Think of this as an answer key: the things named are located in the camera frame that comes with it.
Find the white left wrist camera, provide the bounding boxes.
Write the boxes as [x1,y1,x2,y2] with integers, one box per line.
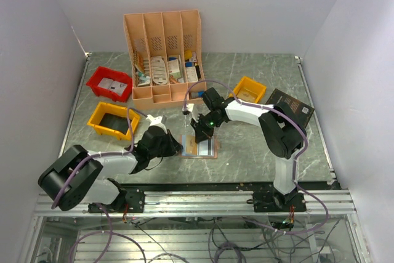
[147,115,167,132]

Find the white box in organizer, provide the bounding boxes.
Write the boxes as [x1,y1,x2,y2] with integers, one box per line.
[167,58,182,80]

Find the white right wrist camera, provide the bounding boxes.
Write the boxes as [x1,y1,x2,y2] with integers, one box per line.
[182,103,199,127]

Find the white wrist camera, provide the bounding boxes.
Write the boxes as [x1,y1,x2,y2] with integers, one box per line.
[147,115,167,132]
[182,103,199,127]

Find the yellow bin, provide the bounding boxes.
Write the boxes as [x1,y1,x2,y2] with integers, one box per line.
[87,101,131,141]
[233,76,267,103]

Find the card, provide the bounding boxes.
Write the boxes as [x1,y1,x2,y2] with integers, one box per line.
[184,135,198,155]
[237,88,259,103]

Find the pink leather card holder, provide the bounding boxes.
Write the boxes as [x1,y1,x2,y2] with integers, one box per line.
[180,135,220,159]

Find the black book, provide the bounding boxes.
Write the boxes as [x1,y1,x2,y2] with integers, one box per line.
[266,89,315,128]

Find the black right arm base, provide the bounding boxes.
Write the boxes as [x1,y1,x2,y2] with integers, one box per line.
[246,190,307,212]

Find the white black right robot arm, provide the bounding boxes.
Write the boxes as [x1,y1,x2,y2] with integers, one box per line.
[182,87,308,211]

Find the red plastic bin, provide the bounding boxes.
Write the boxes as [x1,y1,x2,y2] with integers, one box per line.
[86,67,133,102]

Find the blue grey cylinder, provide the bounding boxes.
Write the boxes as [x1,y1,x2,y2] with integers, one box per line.
[190,91,204,99]

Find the white oval perforated board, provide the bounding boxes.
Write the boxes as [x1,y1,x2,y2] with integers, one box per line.
[151,56,168,86]

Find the peach plastic desk organizer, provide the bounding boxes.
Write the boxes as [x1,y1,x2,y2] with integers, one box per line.
[124,10,207,110]

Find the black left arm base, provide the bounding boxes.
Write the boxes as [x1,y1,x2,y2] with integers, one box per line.
[86,179,145,213]

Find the cards in red bin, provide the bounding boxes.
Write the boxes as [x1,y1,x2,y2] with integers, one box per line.
[98,78,127,95]

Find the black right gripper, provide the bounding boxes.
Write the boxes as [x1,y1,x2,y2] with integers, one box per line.
[190,111,223,144]

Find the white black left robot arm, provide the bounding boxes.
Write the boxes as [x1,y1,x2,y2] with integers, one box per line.
[38,126,183,212]

